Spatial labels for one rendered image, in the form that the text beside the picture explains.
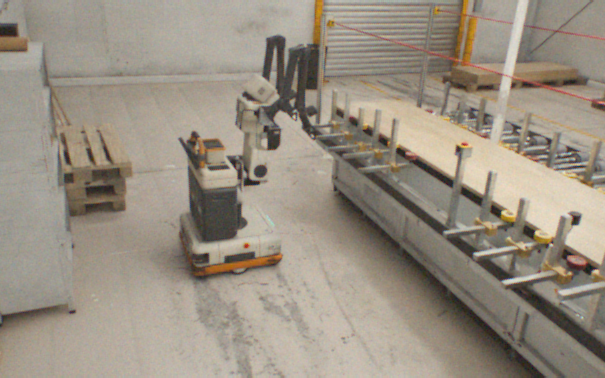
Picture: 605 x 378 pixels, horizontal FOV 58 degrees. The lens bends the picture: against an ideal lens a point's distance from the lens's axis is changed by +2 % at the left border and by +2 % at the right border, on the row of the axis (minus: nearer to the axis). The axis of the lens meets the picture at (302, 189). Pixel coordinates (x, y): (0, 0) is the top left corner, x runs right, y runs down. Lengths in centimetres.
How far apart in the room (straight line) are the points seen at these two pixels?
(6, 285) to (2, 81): 122
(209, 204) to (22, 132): 121
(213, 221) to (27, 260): 115
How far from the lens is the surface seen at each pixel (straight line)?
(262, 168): 392
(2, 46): 376
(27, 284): 373
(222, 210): 378
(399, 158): 421
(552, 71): 1157
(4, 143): 336
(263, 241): 395
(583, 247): 306
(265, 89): 376
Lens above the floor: 219
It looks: 24 degrees down
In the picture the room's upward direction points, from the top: 3 degrees clockwise
